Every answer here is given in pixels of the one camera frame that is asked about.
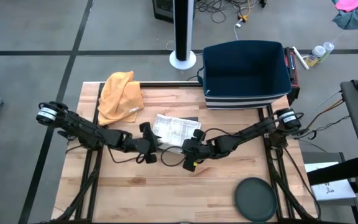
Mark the black padded bar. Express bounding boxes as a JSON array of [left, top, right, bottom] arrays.
[[306, 155, 358, 187]]

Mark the white black tower fan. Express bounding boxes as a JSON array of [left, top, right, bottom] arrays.
[[168, 0, 197, 71]]

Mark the pink cloth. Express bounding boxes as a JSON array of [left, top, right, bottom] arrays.
[[336, 0, 358, 12]]

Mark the yellow towel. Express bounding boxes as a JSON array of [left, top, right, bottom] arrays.
[[97, 70, 145, 126]]

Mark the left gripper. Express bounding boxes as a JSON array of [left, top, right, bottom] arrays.
[[122, 121, 162, 165]]

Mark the black metal table rail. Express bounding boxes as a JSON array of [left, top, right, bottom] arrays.
[[99, 81, 203, 89]]

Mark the white cloth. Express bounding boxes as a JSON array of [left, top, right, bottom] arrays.
[[152, 113, 202, 155]]

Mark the green bottle white cap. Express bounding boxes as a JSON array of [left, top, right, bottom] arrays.
[[317, 42, 335, 64]]

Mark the navy white striped fabric bin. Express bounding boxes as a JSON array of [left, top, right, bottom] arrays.
[[197, 39, 293, 110]]

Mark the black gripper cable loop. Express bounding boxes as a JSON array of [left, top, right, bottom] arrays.
[[160, 145, 188, 167], [106, 146, 146, 165]]

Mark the dark green round plate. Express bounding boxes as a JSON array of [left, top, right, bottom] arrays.
[[234, 177, 278, 223]]

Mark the white printed box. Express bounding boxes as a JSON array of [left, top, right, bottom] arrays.
[[304, 161, 357, 207]]

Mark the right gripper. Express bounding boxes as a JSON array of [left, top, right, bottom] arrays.
[[181, 129, 230, 172]]

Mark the tangle of black cables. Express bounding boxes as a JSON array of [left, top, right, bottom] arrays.
[[194, 0, 267, 24]]

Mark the white power cable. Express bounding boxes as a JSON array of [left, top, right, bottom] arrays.
[[165, 18, 244, 57]]

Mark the red black tool case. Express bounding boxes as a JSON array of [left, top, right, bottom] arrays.
[[283, 46, 301, 105]]

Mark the white plastic tube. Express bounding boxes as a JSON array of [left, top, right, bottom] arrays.
[[291, 45, 310, 71]]

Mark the black box on floor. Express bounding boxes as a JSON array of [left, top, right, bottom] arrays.
[[152, 0, 175, 24]]

